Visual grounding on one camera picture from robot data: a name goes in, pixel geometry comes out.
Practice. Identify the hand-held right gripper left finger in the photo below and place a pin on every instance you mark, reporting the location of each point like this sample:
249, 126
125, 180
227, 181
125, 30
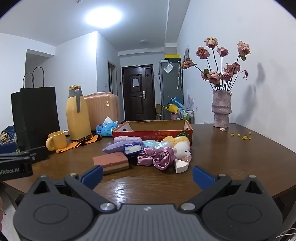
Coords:
92, 174

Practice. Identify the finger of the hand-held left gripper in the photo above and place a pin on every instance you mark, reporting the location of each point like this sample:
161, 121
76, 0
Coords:
38, 154

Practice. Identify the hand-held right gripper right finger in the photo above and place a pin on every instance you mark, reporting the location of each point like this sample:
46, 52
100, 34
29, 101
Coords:
203, 177

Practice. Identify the white plush toy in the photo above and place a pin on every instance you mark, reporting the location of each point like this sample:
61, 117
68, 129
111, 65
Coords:
181, 149

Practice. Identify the blue plush toy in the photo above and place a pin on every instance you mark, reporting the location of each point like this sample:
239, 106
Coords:
150, 144

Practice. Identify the red cardboard box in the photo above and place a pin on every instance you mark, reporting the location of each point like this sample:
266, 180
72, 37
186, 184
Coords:
150, 133

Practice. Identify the pink layered sponge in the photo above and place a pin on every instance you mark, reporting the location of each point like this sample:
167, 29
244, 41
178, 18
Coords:
111, 162

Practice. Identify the yellow mug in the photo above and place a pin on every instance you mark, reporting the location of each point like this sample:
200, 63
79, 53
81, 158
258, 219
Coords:
56, 140

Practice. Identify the white wedge sponge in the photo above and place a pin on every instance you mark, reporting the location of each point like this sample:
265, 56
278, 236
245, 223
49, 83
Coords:
180, 166

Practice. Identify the small purple pillow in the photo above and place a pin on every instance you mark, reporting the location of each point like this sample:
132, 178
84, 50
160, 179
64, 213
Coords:
114, 148

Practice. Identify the wicker ball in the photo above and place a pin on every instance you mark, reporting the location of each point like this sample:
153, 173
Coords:
4, 136

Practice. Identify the blue bag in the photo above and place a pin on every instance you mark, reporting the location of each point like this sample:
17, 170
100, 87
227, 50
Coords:
9, 129

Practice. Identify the black paper bag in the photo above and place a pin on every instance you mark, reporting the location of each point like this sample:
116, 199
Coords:
34, 115

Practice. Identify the purple satin scrunchie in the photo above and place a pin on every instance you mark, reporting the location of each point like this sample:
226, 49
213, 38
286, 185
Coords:
164, 157

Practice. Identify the blue tissue packet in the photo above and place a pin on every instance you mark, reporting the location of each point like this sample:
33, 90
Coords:
106, 128

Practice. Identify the lilac fluffy headband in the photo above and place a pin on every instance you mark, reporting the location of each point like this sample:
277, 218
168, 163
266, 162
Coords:
127, 139

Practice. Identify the yellow thermos jug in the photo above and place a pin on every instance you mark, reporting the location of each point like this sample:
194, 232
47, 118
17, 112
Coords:
78, 118

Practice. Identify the pink satin scrunchie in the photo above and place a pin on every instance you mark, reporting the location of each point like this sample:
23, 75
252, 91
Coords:
145, 157

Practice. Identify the yellow petal crumbs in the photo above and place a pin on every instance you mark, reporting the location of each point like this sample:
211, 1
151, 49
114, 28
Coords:
244, 137

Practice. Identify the pink suitcase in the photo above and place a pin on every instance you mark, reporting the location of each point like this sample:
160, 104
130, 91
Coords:
104, 109

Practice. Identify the pink bucket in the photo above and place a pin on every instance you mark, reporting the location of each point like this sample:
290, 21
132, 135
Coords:
174, 116

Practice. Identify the pink ceramic vase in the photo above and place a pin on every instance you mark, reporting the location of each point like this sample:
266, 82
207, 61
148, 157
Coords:
221, 109

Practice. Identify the blue and yellow toy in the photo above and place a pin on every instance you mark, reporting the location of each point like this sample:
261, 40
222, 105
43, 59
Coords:
172, 106

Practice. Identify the purple flower decoration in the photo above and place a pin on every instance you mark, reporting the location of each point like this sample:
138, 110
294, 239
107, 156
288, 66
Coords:
190, 99

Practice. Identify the dark wooden door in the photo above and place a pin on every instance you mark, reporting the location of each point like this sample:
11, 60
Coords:
138, 102

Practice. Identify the grey refrigerator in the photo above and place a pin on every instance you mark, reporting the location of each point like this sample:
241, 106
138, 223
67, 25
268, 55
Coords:
170, 85

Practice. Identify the dark side doorway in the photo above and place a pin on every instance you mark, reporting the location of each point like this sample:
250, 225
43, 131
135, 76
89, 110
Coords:
112, 78

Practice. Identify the bunch of dried roses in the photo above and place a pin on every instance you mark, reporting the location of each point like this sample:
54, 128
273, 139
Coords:
214, 77

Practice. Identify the paper notice on door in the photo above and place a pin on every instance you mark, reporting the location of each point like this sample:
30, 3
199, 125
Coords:
135, 82

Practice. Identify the white umbrella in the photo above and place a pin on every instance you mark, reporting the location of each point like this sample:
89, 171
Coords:
179, 76

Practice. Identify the clear plastic pouch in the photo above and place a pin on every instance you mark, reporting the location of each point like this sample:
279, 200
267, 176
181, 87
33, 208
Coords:
168, 68

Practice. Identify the yellow box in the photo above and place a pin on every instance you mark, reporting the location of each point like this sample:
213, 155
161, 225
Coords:
172, 56

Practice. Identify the small ceiling lamp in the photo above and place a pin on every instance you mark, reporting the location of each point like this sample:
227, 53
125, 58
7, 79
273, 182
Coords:
143, 41

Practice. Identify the round ceiling light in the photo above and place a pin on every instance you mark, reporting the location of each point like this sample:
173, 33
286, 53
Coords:
103, 16

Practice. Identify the wall picture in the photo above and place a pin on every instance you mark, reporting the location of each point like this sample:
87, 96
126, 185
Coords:
186, 53

